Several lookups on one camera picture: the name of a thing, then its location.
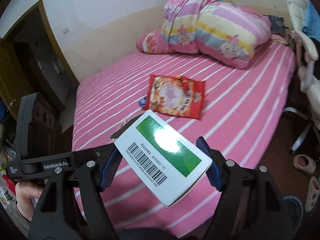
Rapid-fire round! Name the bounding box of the white green cardboard box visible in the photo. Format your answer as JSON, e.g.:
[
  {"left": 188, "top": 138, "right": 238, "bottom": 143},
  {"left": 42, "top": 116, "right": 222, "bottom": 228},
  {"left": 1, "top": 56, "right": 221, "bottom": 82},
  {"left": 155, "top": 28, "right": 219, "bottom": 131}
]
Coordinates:
[{"left": 114, "top": 110, "right": 212, "bottom": 207}]

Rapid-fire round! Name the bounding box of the person's left hand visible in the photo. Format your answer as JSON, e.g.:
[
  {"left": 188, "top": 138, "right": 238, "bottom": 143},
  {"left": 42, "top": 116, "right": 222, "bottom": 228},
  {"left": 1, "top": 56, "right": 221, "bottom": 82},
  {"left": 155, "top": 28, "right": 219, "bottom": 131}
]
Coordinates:
[{"left": 15, "top": 181, "right": 43, "bottom": 222}]

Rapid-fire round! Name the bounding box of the pink striped bed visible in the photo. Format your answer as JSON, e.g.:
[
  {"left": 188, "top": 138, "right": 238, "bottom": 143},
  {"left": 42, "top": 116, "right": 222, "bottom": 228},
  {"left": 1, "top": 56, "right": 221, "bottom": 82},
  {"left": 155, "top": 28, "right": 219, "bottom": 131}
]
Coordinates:
[{"left": 72, "top": 42, "right": 295, "bottom": 237}]

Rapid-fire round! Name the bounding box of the brown wooden door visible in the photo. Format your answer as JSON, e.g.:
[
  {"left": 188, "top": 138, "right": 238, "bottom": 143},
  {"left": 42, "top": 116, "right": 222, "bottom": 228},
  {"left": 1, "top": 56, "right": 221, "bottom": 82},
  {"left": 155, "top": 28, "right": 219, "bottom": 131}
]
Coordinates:
[{"left": 1, "top": 38, "right": 29, "bottom": 120}]

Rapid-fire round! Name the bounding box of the small blue candy wrapper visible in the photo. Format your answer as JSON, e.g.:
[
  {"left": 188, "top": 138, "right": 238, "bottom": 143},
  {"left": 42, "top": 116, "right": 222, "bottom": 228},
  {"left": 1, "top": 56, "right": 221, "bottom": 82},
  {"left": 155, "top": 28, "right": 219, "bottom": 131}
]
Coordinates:
[{"left": 139, "top": 97, "right": 146, "bottom": 107}]

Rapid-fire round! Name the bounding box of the pink white slipper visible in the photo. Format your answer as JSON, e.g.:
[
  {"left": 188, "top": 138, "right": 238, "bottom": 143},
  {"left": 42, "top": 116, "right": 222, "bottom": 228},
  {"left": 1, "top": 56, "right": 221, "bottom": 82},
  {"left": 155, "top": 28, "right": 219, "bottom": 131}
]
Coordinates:
[
  {"left": 305, "top": 177, "right": 320, "bottom": 213},
  {"left": 293, "top": 154, "right": 316, "bottom": 175}
]

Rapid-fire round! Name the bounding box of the red snack packet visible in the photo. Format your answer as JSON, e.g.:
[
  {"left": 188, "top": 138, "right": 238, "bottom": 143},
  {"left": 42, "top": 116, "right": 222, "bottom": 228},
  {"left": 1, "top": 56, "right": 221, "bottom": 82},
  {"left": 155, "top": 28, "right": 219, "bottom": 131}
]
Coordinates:
[{"left": 144, "top": 74, "right": 205, "bottom": 120}]

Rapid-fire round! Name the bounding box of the pink floral pillow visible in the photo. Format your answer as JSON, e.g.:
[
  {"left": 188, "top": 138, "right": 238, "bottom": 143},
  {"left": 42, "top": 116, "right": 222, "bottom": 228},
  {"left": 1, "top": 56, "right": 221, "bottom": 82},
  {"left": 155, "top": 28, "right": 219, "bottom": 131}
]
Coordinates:
[{"left": 136, "top": 29, "right": 176, "bottom": 54}]

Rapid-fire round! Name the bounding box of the colourful sheep-print folded quilt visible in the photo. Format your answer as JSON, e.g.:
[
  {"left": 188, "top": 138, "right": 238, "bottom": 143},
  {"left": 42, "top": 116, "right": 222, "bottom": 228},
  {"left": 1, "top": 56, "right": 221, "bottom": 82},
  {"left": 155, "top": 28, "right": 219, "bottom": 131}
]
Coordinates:
[{"left": 161, "top": 0, "right": 272, "bottom": 69}]

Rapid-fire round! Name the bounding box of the dark bag beside quilt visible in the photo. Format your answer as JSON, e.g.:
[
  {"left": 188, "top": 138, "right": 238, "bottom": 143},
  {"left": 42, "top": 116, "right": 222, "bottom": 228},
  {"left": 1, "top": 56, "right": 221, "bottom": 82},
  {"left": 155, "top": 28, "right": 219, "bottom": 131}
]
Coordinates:
[{"left": 268, "top": 15, "right": 285, "bottom": 35}]

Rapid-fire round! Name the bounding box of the blue garment on chair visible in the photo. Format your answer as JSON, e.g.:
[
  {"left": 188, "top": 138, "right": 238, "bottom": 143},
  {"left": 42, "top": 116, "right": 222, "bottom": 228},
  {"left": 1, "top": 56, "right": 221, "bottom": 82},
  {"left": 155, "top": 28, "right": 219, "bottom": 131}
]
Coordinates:
[{"left": 302, "top": 0, "right": 320, "bottom": 41}]

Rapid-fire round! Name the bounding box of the white office chair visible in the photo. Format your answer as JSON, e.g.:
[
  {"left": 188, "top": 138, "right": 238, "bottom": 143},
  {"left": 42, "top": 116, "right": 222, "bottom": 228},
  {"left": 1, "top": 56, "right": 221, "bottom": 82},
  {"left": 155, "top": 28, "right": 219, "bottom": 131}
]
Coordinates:
[{"left": 283, "top": 0, "right": 319, "bottom": 155}]

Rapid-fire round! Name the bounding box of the white wall switch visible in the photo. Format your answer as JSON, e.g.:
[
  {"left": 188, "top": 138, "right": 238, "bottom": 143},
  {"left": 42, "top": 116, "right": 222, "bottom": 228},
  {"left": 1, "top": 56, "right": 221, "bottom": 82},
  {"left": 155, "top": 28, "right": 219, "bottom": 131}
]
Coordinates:
[{"left": 62, "top": 27, "right": 69, "bottom": 34}]

